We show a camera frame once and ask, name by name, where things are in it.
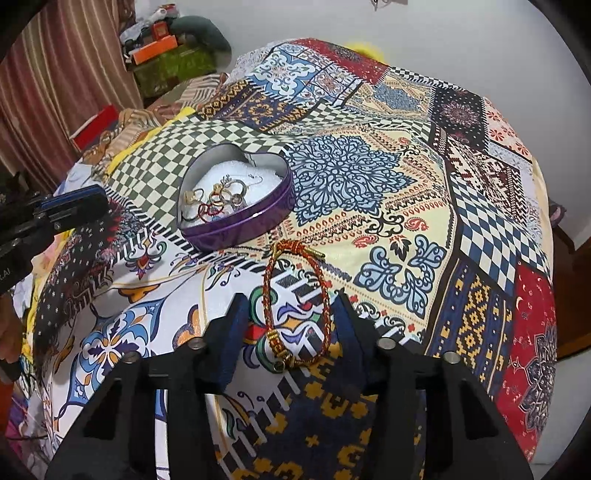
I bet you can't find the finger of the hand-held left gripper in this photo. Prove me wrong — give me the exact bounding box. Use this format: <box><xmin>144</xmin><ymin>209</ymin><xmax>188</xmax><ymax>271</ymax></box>
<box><xmin>36</xmin><ymin>184</ymin><xmax>105</xmax><ymax>214</ymax></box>
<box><xmin>45</xmin><ymin>191</ymin><xmax>110</xmax><ymax>234</ymax></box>

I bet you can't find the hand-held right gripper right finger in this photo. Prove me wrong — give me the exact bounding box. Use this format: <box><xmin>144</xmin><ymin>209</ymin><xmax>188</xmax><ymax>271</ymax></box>
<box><xmin>333</xmin><ymin>288</ymin><xmax>534</xmax><ymax>480</ymax></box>

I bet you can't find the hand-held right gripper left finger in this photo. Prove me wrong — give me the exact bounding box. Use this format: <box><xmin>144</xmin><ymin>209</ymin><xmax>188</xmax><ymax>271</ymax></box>
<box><xmin>46</xmin><ymin>293</ymin><xmax>252</xmax><ymax>480</ymax></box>

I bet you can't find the red gold braided bracelet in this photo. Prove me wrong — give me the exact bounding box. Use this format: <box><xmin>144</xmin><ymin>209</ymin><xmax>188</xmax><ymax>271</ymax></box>
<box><xmin>262</xmin><ymin>242</ymin><xmax>327</xmax><ymax>373</ymax></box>

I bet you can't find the purple heart-shaped tin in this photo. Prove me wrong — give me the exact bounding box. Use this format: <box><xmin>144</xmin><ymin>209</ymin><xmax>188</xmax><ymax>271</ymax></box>
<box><xmin>177</xmin><ymin>143</ymin><xmax>293</xmax><ymax>253</ymax></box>

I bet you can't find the cluster of small metal jewelry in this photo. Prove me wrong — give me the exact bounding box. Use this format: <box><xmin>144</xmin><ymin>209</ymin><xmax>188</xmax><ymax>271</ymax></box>
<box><xmin>184</xmin><ymin>175</ymin><xmax>260</xmax><ymax>223</ymax></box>

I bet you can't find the person's left forearm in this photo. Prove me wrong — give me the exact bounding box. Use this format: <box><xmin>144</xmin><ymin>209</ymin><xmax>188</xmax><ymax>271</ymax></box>
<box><xmin>0</xmin><ymin>293</ymin><xmax>27</xmax><ymax>363</ymax></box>

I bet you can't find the red box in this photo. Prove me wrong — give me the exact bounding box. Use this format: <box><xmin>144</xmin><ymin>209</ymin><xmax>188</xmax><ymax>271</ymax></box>
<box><xmin>69</xmin><ymin>104</ymin><xmax>120</xmax><ymax>149</ymax></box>

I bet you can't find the striped red brown curtain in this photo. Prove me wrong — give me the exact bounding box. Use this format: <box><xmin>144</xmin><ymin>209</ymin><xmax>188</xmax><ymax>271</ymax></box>
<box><xmin>0</xmin><ymin>0</ymin><xmax>145</xmax><ymax>195</ymax></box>

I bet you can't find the brown orange striped blanket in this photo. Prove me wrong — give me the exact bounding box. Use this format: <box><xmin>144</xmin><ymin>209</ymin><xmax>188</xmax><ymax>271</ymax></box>
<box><xmin>82</xmin><ymin>73</ymin><xmax>232</xmax><ymax>160</ymax></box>

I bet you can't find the colourful patchwork blanket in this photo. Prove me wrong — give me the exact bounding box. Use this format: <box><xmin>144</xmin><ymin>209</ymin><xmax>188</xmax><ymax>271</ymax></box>
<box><xmin>27</xmin><ymin>37</ymin><xmax>560</xmax><ymax>480</ymax></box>

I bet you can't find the orange box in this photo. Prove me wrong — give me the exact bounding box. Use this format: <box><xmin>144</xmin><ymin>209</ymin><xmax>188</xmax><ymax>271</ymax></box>
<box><xmin>130</xmin><ymin>35</ymin><xmax>179</xmax><ymax>66</ymax></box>

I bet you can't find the pile of household clutter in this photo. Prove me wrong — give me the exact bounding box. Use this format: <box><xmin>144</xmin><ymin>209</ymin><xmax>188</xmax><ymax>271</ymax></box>
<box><xmin>119</xmin><ymin>4</ymin><xmax>185</xmax><ymax>52</ymax></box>

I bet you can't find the yellow ring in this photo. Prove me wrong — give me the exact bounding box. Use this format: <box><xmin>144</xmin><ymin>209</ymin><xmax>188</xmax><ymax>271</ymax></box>
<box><xmin>345</xmin><ymin>41</ymin><xmax>387</xmax><ymax>62</ymax></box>

